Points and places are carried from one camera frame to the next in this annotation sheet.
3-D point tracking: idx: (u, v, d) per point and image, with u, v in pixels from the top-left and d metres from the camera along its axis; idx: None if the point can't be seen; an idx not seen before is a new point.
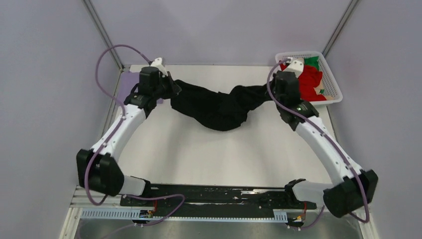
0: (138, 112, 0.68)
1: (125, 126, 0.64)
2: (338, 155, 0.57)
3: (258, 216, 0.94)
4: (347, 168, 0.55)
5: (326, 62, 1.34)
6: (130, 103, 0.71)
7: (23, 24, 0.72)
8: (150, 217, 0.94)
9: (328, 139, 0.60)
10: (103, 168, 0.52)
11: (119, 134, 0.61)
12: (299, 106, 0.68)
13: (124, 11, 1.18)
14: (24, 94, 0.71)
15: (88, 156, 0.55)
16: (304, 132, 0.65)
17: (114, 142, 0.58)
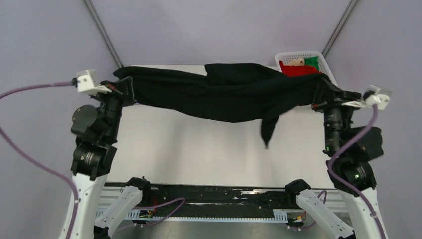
0: (92, 184, 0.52)
1: (82, 210, 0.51)
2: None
3: (258, 216, 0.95)
4: None
5: (326, 62, 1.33)
6: (78, 172, 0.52)
7: (23, 25, 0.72)
8: (150, 217, 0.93)
9: (378, 223, 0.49)
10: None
11: (80, 219, 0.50)
12: (358, 172, 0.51)
13: (124, 12, 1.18)
14: (24, 94, 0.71)
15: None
16: (351, 201, 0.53)
17: (77, 233, 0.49)
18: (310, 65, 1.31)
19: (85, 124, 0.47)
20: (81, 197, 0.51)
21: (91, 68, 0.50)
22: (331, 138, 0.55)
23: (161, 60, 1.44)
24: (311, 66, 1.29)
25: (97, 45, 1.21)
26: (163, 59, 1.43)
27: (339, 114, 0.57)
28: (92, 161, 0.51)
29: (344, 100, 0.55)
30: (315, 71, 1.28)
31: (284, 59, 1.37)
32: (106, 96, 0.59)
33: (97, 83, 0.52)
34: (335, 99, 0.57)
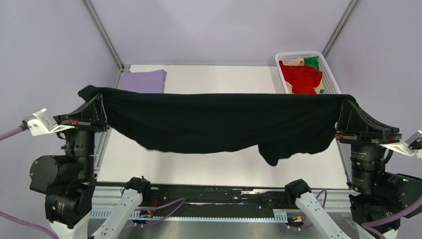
0: (70, 226, 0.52)
1: None
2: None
3: (258, 216, 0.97)
4: None
5: (326, 62, 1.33)
6: (56, 220, 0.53)
7: (22, 25, 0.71)
8: (150, 217, 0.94)
9: None
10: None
11: None
12: (386, 217, 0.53)
13: (123, 11, 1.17)
14: (23, 94, 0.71)
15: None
16: (368, 235, 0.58)
17: None
18: (309, 66, 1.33)
19: (47, 181, 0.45)
20: None
21: (40, 111, 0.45)
22: (362, 179, 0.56)
23: (161, 60, 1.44)
24: (310, 67, 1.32)
25: (97, 45, 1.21)
26: (162, 58, 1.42)
27: (371, 153, 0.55)
28: (65, 208, 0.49)
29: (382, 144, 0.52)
30: (315, 71, 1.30)
31: (284, 59, 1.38)
32: (71, 131, 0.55)
33: (52, 125, 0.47)
34: (371, 141, 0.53)
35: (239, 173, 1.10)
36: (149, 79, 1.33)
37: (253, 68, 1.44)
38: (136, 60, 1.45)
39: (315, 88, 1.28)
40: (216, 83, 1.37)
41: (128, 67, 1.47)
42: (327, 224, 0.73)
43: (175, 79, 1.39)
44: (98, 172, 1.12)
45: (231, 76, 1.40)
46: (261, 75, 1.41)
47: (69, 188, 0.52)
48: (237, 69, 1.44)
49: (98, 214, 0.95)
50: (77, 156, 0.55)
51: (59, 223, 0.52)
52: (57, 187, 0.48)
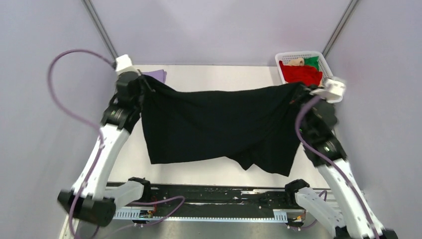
0: (119, 133, 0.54)
1: (101, 162, 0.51)
2: (362, 210, 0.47)
3: (257, 216, 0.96)
4: (369, 226, 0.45)
5: (326, 62, 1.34)
6: (108, 123, 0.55)
7: (22, 26, 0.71)
8: (150, 217, 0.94)
9: (355, 193, 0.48)
10: (87, 214, 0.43)
11: (99, 169, 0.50)
12: (327, 145, 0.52)
13: (123, 11, 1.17)
14: (24, 95, 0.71)
15: (69, 199, 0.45)
16: (328, 176, 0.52)
17: (95, 179, 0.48)
18: (309, 66, 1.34)
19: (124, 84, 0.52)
20: (105, 144, 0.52)
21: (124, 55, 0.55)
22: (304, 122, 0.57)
23: (161, 60, 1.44)
24: (310, 67, 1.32)
25: (97, 45, 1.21)
26: (162, 58, 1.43)
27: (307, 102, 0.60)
28: (120, 119, 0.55)
29: (312, 90, 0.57)
30: (315, 71, 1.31)
31: (284, 59, 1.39)
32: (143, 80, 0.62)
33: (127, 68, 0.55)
34: (304, 90, 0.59)
35: (239, 172, 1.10)
36: None
37: (253, 69, 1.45)
38: (136, 61, 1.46)
39: None
40: (216, 84, 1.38)
41: None
42: (328, 211, 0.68)
43: (175, 79, 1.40)
44: None
45: (231, 77, 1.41)
46: (261, 75, 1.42)
47: (128, 105, 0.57)
48: (237, 70, 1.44)
49: None
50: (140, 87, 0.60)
51: (109, 129, 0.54)
52: (125, 96, 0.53)
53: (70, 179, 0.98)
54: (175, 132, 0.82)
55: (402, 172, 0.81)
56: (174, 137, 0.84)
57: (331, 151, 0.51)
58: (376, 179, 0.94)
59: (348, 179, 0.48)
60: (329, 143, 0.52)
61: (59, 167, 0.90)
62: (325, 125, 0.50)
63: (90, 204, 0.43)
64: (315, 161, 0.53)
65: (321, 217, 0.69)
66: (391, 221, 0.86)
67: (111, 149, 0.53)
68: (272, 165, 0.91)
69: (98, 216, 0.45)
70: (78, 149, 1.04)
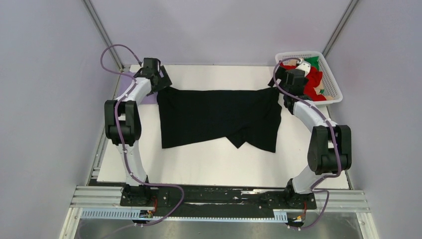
0: (146, 81, 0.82)
1: (138, 88, 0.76)
2: (318, 115, 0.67)
3: (257, 216, 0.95)
4: (323, 122, 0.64)
5: (326, 62, 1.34)
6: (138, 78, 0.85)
7: (22, 27, 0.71)
8: (150, 217, 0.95)
9: (314, 109, 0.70)
10: (130, 112, 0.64)
11: (136, 91, 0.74)
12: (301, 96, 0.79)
13: (123, 12, 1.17)
14: (23, 96, 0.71)
15: (114, 103, 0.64)
16: (299, 110, 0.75)
17: (133, 95, 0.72)
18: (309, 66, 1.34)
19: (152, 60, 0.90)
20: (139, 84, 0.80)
21: None
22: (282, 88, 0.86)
23: (162, 60, 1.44)
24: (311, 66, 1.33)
25: (97, 45, 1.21)
26: (162, 58, 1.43)
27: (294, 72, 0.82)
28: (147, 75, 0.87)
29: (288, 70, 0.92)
30: (315, 71, 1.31)
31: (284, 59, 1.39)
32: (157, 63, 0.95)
33: None
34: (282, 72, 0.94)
35: (239, 172, 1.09)
36: None
37: (253, 69, 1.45)
38: (136, 61, 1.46)
39: (315, 88, 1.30)
40: (216, 84, 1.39)
41: (128, 67, 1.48)
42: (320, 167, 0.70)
43: (175, 79, 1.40)
44: (98, 172, 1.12)
45: (231, 77, 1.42)
46: (261, 75, 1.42)
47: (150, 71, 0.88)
48: (237, 70, 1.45)
49: (100, 214, 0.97)
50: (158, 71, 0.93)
51: (141, 79, 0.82)
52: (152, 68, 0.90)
53: (71, 179, 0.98)
54: (182, 116, 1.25)
55: (402, 173, 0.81)
56: (181, 117, 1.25)
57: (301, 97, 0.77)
58: (376, 179, 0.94)
59: (309, 103, 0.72)
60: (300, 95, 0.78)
61: (58, 167, 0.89)
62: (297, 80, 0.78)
63: (132, 104, 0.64)
64: (291, 106, 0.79)
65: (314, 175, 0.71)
66: (390, 222, 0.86)
67: (142, 87, 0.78)
68: (262, 143, 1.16)
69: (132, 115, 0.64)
70: (78, 148, 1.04)
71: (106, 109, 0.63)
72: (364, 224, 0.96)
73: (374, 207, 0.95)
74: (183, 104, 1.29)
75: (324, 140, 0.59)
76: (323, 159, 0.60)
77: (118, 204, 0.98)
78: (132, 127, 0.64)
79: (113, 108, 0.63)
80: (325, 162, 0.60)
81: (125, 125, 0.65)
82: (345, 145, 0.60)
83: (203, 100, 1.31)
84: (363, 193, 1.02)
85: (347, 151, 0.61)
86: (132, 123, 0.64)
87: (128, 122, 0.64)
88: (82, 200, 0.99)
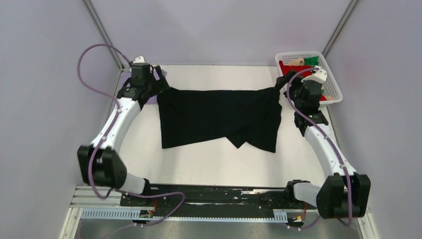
0: (133, 104, 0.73)
1: (121, 119, 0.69)
2: (335, 156, 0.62)
3: (258, 216, 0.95)
4: (340, 167, 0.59)
5: (326, 62, 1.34)
6: (124, 95, 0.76)
7: (22, 27, 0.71)
8: (150, 217, 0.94)
9: (330, 142, 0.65)
10: (106, 163, 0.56)
11: (117, 127, 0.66)
12: (313, 115, 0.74)
13: (123, 12, 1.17)
14: (23, 95, 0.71)
15: (89, 151, 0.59)
16: (311, 135, 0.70)
17: (113, 135, 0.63)
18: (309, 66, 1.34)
19: (139, 70, 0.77)
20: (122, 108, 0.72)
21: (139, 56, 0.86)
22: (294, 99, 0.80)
23: (162, 60, 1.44)
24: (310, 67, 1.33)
25: (97, 45, 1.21)
26: (163, 58, 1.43)
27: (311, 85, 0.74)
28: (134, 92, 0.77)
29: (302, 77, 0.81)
30: None
31: (284, 59, 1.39)
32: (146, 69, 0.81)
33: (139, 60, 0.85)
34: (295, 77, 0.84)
35: (239, 172, 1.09)
36: None
37: (253, 69, 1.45)
38: None
39: None
40: (216, 84, 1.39)
41: (129, 68, 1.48)
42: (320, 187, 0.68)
43: (175, 79, 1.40)
44: None
45: (230, 77, 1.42)
46: (261, 75, 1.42)
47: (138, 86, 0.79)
48: (236, 70, 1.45)
49: (100, 214, 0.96)
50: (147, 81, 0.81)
51: (127, 101, 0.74)
52: (140, 80, 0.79)
53: (71, 179, 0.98)
54: (183, 116, 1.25)
55: (402, 173, 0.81)
56: (184, 112, 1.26)
57: (315, 118, 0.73)
58: (376, 179, 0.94)
59: (324, 133, 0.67)
60: (314, 114, 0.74)
61: (58, 167, 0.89)
62: (313, 98, 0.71)
63: (109, 155, 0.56)
64: (302, 126, 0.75)
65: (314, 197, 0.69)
66: (390, 222, 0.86)
67: (126, 116, 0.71)
68: (263, 142, 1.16)
69: (113, 165, 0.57)
70: (78, 148, 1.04)
71: (81, 158, 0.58)
72: (364, 224, 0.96)
73: (374, 208, 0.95)
74: (185, 101, 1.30)
75: (339, 193, 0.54)
76: (333, 209, 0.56)
77: (118, 205, 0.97)
78: (110, 177, 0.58)
79: (87, 156, 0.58)
80: (337, 211, 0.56)
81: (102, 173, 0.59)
82: (361, 195, 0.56)
83: (205, 99, 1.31)
84: None
85: (360, 202, 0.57)
86: (110, 174, 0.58)
87: (105, 172, 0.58)
88: (82, 200, 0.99)
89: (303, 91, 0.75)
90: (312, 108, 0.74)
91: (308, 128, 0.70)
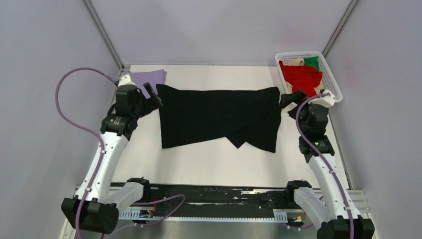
0: (119, 141, 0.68)
1: (107, 161, 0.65)
2: (340, 194, 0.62)
3: (257, 216, 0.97)
4: (345, 208, 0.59)
5: (326, 62, 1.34)
6: (110, 126, 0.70)
7: (21, 26, 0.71)
8: (150, 217, 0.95)
9: (335, 178, 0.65)
10: (94, 217, 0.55)
11: (102, 172, 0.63)
12: (319, 142, 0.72)
13: (123, 11, 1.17)
14: (22, 95, 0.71)
15: (73, 206, 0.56)
16: (315, 166, 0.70)
17: (98, 183, 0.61)
18: (309, 66, 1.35)
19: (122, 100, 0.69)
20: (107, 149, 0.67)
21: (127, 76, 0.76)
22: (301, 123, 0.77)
23: (162, 60, 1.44)
24: (311, 67, 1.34)
25: (96, 44, 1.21)
26: (162, 58, 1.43)
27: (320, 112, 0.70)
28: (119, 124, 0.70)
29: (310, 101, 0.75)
30: (315, 71, 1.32)
31: (284, 59, 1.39)
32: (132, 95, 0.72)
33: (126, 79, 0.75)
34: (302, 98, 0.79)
35: (239, 172, 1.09)
36: (151, 80, 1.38)
37: (253, 69, 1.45)
38: (136, 61, 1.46)
39: (315, 88, 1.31)
40: (215, 84, 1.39)
41: (128, 67, 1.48)
42: (318, 207, 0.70)
43: (175, 79, 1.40)
44: None
45: (231, 77, 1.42)
46: (261, 75, 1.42)
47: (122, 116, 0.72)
48: (236, 70, 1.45)
49: None
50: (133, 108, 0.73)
51: (113, 136, 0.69)
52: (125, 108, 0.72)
53: (70, 179, 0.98)
54: (183, 115, 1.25)
55: (402, 173, 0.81)
56: (186, 111, 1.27)
57: (320, 146, 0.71)
58: (376, 179, 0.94)
59: (331, 168, 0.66)
60: (320, 141, 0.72)
61: (58, 167, 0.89)
62: (319, 125, 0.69)
63: (96, 208, 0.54)
64: (307, 152, 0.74)
65: (311, 216, 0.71)
66: (390, 222, 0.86)
67: (112, 154, 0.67)
68: (262, 142, 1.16)
69: (102, 216, 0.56)
70: (78, 148, 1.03)
71: (67, 213, 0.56)
72: None
73: (374, 208, 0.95)
74: (187, 99, 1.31)
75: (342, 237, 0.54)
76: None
77: None
78: (100, 227, 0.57)
79: (73, 211, 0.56)
80: None
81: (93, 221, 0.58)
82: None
83: (206, 99, 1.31)
84: (363, 193, 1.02)
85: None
86: (100, 225, 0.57)
87: (95, 224, 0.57)
88: None
89: (310, 116, 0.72)
90: (318, 135, 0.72)
91: (314, 158, 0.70)
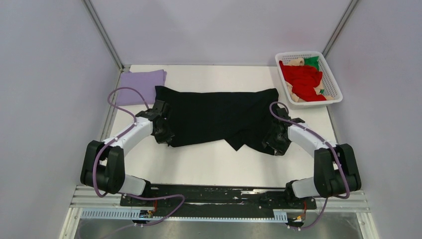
0: (146, 123, 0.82)
1: (135, 129, 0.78)
2: (315, 137, 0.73)
3: (258, 216, 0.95)
4: (323, 143, 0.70)
5: (326, 62, 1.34)
6: (142, 116, 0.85)
7: (20, 26, 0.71)
8: (150, 217, 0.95)
9: (309, 131, 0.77)
10: (112, 161, 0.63)
11: (129, 134, 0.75)
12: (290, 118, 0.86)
13: (123, 12, 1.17)
14: (21, 95, 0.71)
15: (98, 147, 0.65)
16: (293, 132, 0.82)
17: (124, 139, 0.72)
18: (309, 66, 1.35)
19: (162, 102, 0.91)
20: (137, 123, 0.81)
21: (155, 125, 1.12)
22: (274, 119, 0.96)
23: (162, 60, 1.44)
24: (310, 67, 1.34)
25: (96, 44, 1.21)
26: (162, 58, 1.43)
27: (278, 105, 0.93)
28: (153, 115, 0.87)
29: None
30: (315, 71, 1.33)
31: (284, 59, 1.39)
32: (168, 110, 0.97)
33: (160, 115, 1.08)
34: None
35: (239, 173, 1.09)
36: (150, 80, 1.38)
37: (253, 69, 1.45)
38: (135, 61, 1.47)
39: (315, 88, 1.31)
40: (215, 85, 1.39)
41: (128, 67, 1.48)
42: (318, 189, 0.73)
43: (175, 80, 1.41)
44: None
45: (230, 77, 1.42)
46: (261, 75, 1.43)
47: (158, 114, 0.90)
48: (236, 70, 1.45)
49: (100, 214, 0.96)
50: (164, 115, 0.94)
51: (142, 120, 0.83)
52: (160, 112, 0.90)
53: (70, 179, 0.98)
54: (183, 115, 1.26)
55: (402, 172, 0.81)
56: (186, 112, 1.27)
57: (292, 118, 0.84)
58: (376, 179, 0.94)
59: (303, 126, 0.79)
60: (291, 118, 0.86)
61: (58, 168, 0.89)
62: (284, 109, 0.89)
63: (116, 153, 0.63)
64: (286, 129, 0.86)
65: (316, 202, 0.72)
66: (390, 222, 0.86)
67: (140, 129, 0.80)
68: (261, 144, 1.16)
69: (116, 164, 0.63)
70: (78, 149, 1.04)
71: (89, 152, 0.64)
72: (364, 224, 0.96)
73: (374, 208, 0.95)
74: (187, 100, 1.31)
75: (328, 164, 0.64)
76: (331, 180, 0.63)
77: (118, 204, 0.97)
78: (109, 177, 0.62)
79: (95, 151, 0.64)
80: (334, 184, 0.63)
81: (102, 173, 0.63)
82: (350, 164, 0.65)
83: (206, 99, 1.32)
84: (363, 193, 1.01)
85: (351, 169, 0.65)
86: (110, 174, 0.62)
87: (106, 172, 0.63)
88: (82, 200, 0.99)
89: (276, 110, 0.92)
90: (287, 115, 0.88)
91: (290, 127, 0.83)
